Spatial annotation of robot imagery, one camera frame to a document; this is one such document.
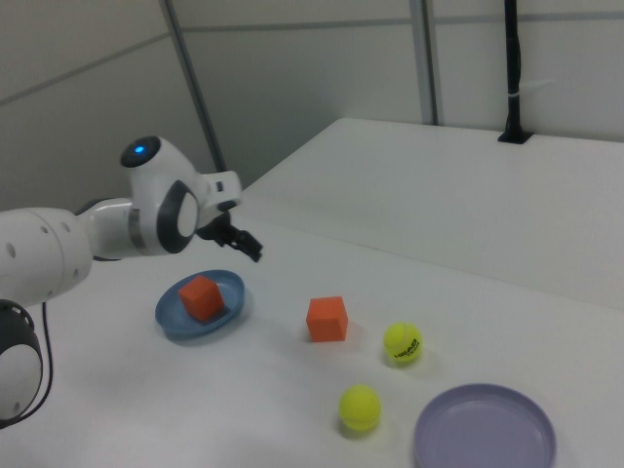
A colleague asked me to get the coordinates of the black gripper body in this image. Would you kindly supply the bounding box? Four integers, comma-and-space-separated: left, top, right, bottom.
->
194, 207, 233, 243

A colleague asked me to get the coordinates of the orange foam cube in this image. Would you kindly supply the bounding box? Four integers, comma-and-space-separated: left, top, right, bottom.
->
305, 295, 349, 343
177, 275, 225, 323

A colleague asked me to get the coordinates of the yellow tennis ball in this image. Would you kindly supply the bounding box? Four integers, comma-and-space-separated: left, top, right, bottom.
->
338, 384, 382, 432
382, 321, 424, 369

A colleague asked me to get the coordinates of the blue round plate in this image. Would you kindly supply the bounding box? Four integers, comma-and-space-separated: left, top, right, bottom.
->
154, 268, 247, 341

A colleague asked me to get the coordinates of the white adjacent table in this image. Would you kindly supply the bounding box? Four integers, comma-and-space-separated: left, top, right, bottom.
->
238, 116, 624, 313

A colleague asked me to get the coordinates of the lilac round plate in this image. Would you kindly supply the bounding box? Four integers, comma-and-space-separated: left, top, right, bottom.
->
412, 383, 558, 468

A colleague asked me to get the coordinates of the black upright pole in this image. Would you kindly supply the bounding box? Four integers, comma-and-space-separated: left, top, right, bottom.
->
496, 0, 533, 146

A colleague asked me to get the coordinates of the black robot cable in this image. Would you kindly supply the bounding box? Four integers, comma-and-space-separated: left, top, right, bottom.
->
41, 299, 56, 406

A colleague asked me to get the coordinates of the white cable tie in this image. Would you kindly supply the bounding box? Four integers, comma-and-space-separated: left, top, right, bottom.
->
506, 77, 557, 101

